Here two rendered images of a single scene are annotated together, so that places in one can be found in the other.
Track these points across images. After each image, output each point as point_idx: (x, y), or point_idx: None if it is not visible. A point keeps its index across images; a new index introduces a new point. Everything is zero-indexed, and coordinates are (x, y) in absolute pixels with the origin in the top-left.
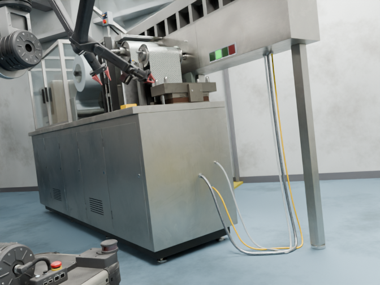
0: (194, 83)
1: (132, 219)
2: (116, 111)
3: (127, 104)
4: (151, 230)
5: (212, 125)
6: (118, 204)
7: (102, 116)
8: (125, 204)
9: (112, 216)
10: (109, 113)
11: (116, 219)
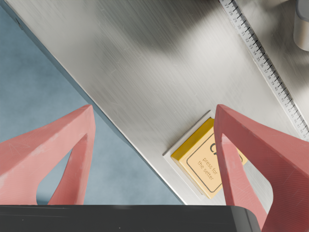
0: None
1: (86, 99)
2: (146, 162)
3: (216, 189)
4: (127, 144)
5: None
6: (50, 57)
7: (19, 20)
8: (76, 85)
9: (22, 29)
10: (97, 107)
11: (35, 43)
